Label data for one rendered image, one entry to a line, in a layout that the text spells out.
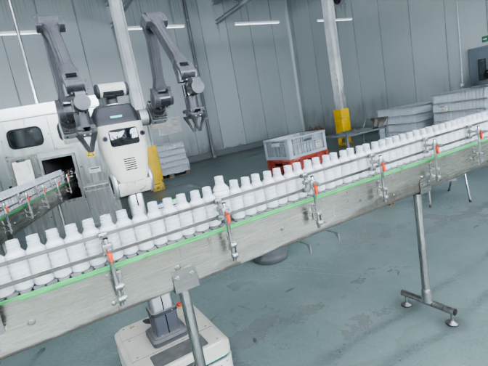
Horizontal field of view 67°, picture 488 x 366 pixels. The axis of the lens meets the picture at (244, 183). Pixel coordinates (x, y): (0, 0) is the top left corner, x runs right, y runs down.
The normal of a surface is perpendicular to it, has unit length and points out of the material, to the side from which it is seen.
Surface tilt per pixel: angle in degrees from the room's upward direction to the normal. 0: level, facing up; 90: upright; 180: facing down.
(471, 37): 90
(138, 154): 90
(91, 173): 90
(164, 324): 90
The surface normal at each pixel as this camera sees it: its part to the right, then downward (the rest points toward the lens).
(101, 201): 0.21, 0.14
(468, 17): -0.85, 0.24
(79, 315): 0.50, 0.07
